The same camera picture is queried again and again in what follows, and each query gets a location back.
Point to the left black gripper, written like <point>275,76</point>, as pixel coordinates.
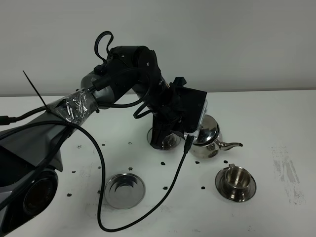
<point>179,113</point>

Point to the stainless steel teapot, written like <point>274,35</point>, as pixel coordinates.
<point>209,142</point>

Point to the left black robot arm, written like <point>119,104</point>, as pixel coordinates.
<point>129,76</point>

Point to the near stainless steel teacup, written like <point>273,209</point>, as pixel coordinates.
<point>237,177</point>

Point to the teapot steel saucer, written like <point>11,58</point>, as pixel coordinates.
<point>124,191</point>

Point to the far steel saucer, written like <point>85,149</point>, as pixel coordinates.
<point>163,145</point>

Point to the near steel saucer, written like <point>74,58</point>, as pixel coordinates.
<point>232,194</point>

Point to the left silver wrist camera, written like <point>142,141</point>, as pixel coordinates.
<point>199,124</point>

